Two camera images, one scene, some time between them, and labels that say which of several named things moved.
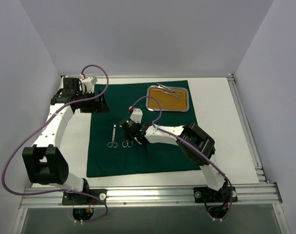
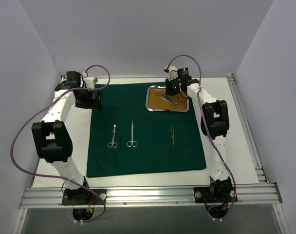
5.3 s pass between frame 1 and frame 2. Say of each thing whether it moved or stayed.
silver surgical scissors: stayed
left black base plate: stayed
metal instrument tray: stayed
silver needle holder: moved
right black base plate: stayed
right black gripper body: moved
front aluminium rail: stayed
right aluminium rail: stayed
